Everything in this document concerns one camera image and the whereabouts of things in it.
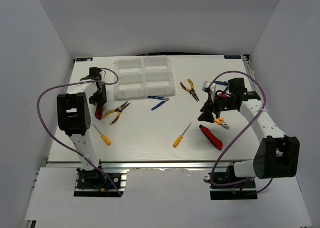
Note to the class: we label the yellow handle screwdriver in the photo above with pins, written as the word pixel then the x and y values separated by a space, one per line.
pixel 103 136
pixel 177 141

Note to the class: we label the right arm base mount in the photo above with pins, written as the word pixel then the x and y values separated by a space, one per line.
pixel 242 191

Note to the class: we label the yellow handle screwdriver centre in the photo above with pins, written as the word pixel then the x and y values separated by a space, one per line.
pixel 177 141

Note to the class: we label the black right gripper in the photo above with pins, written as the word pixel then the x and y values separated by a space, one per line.
pixel 207 109

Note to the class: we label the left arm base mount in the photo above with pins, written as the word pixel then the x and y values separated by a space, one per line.
pixel 94 184

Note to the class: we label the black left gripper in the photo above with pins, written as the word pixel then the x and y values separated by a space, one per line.
pixel 102 98

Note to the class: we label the blue handled cutters right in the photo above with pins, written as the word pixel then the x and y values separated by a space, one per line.
pixel 224 83

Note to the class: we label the yellow handle screwdriver left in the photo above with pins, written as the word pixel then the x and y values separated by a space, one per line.
pixel 103 136

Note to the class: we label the aluminium rail front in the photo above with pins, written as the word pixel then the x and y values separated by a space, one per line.
pixel 138 164

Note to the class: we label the blue sticker corner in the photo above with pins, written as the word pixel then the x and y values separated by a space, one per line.
pixel 231 57
pixel 84 59

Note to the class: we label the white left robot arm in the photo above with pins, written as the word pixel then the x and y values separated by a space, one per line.
pixel 74 118

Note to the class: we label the blue sticker left corner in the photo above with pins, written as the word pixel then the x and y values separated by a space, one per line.
pixel 84 59

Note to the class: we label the blue sticker right corner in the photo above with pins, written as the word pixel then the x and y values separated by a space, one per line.
pixel 231 57

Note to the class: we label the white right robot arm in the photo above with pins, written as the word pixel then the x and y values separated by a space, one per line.
pixel 277 154

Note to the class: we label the red black knife right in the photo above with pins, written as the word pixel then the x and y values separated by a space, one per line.
pixel 211 138

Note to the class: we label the white compartment tray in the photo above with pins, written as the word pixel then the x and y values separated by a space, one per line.
pixel 143 76

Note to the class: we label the yellow pliers centre right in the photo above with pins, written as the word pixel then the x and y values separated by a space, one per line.
pixel 190 90

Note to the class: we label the yellow long nose pliers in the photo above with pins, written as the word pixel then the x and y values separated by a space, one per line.
pixel 118 112

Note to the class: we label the orange black combination pliers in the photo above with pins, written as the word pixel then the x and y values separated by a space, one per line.
pixel 221 121

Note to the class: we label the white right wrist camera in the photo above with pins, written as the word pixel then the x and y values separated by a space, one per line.
pixel 209 88

